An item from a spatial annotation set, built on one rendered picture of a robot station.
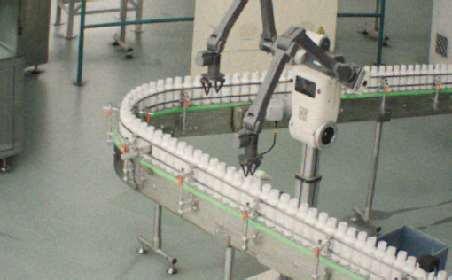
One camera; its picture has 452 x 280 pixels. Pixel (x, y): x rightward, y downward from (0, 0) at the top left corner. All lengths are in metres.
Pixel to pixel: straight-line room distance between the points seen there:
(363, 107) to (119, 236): 1.76
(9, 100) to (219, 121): 1.88
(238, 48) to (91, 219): 2.40
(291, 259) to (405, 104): 2.41
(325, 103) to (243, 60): 3.59
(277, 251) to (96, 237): 2.26
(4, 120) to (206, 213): 2.80
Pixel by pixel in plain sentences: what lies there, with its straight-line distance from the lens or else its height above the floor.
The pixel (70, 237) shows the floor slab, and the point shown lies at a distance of 6.63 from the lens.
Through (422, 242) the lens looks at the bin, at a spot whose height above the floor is 0.90.
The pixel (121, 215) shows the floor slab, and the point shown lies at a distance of 6.96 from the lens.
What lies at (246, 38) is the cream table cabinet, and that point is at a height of 0.70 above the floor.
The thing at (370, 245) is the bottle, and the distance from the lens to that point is 4.23.
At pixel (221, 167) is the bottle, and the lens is 4.82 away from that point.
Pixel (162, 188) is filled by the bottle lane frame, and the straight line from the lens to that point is 5.15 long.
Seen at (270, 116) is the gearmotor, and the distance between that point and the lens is 6.05.
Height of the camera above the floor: 3.02
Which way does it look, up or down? 21 degrees down
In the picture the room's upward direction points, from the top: 4 degrees clockwise
